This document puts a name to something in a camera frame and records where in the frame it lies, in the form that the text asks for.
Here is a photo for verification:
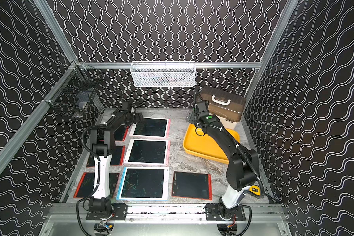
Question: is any pink white writing tablet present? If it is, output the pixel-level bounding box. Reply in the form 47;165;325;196
124;139;170;166
130;118;171;139

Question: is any yellow storage tray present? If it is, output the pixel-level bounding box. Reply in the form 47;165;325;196
183;124;229;164

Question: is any blue white writing tablet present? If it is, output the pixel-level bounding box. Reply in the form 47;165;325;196
116;167;170;201

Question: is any large red writing tablet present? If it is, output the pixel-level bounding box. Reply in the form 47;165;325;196
73;172;120;199

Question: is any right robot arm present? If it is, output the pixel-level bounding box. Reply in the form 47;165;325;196
186;91;265;220

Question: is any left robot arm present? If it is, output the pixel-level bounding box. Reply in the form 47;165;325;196
76;100;144;220

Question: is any brown white storage case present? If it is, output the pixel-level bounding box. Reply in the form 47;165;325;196
198;86;246;130

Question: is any yellow tape measure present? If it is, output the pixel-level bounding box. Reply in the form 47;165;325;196
248;185;261;199

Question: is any black wire wall basket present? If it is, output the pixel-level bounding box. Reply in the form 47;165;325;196
46;65;104;120

